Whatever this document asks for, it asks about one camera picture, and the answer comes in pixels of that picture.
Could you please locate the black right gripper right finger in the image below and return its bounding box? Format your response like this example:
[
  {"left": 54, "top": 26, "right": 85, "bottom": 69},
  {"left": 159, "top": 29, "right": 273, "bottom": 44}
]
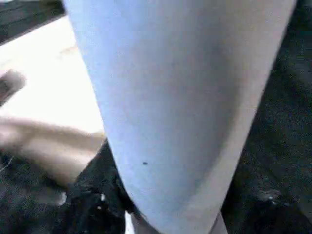
[{"left": 220, "top": 156, "right": 312, "bottom": 234}]

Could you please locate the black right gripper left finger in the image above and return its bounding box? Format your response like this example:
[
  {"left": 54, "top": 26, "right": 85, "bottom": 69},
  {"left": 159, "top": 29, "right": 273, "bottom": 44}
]
[{"left": 51, "top": 140, "right": 138, "bottom": 234}]

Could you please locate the white plastic table top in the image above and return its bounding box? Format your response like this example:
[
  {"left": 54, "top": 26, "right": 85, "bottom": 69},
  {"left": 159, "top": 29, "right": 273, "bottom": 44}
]
[{"left": 0, "top": 14, "right": 109, "bottom": 188}]

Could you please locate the white plastic table leg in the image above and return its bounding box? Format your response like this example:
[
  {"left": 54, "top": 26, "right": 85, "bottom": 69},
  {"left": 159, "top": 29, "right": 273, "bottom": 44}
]
[{"left": 61, "top": 0, "right": 299, "bottom": 234}]

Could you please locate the black work mat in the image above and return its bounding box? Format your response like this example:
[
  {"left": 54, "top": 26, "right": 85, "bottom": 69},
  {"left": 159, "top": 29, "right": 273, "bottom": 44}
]
[{"left": 0, "top": 0, "right": 312, "bottom": 234}]

